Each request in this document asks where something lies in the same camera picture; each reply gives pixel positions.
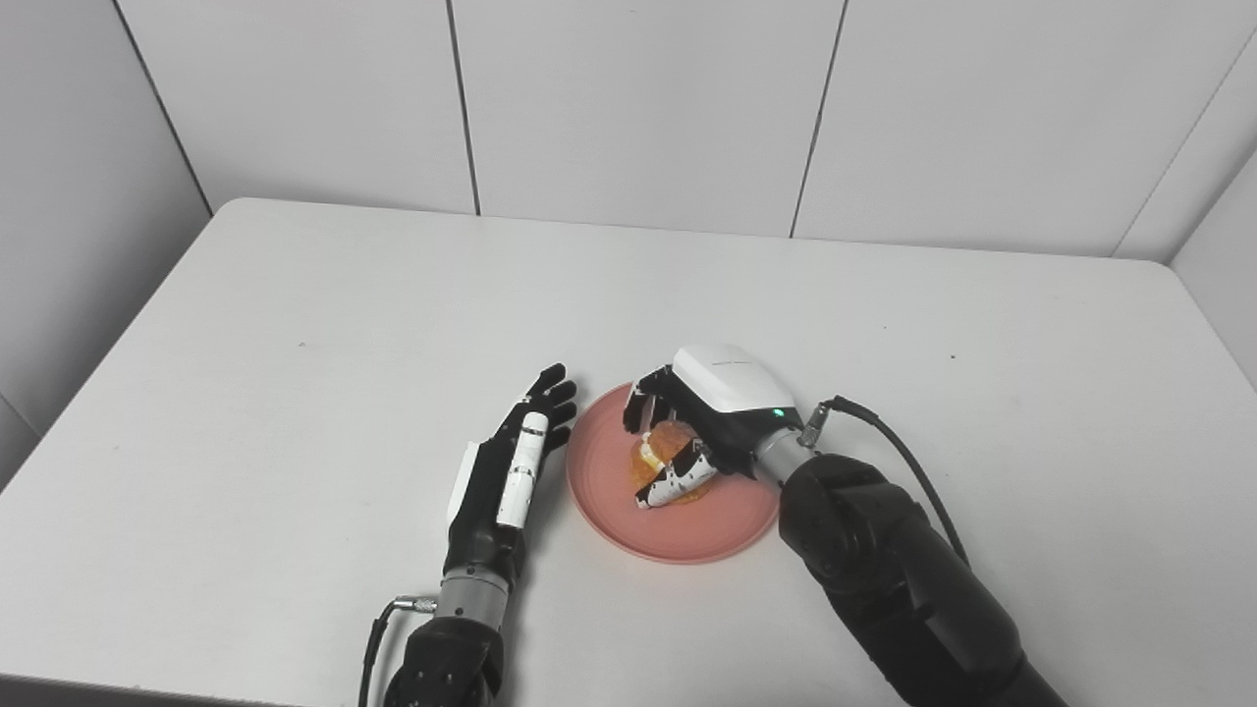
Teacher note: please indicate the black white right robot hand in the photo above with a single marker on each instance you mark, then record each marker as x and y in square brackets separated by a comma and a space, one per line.
[732, 388]

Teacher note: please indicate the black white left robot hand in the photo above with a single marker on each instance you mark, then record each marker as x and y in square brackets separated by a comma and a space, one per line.
[481, 511]

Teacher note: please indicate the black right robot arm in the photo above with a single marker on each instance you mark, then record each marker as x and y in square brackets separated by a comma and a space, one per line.
[894, 579]

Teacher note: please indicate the golden cream puff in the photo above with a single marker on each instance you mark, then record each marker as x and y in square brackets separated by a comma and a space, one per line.
[666, 447]

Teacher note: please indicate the pink round plate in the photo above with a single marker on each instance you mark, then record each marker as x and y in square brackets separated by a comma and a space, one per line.
[687, 530]

